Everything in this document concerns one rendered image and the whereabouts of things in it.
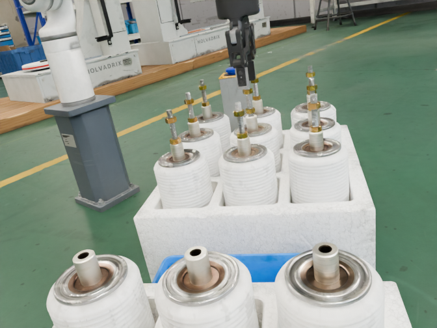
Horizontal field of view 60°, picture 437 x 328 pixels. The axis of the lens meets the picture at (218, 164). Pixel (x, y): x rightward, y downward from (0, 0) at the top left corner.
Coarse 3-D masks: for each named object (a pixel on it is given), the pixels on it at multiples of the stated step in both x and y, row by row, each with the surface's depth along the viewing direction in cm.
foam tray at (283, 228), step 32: (352, 160) 72; (288, 192) 65; (352, 192) 61; (160, 224) 65; (192, 224) 63; (224, 224) 62; (256, 224) 61; (288, 224) 60; (320, 224) 59; (352, 224) 58; (160, 256) 68
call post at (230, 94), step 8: (224, 80) 98; (232, 80) 98; (224, 88) 99; (232, 88) 98; (224, 96) 100; (232, 96) 99; (240, 96) 99; (224, 104) 101; (232, 104) 100; (224, 112) 102; (232, 112) 101; (232, 120) 102; (232, 128) 103
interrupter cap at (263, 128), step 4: (260, 124) 77; (264, 124) 77; (268, 124) 76; (236, 128) 77; (260, 128) 76; (264, 128) 75; (268, 128) 74; (236, 132) 75; (248, 132) 75; (256, 132) 73; (260, 132) 73; (264, 132) 72; (268, 132) 73; (252, 136) 72; (256, 136) 72
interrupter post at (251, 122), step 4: (252, 116) 73; (256, 116) 74; (248, 120) 73; (252, 120) 73; (256, 120) 74; (248, 124) 74; (252, 124) 74; (256, 124) 74; (248, 128) 74; (252, 128) 74; (256, 128) 74; (252, 132) 74
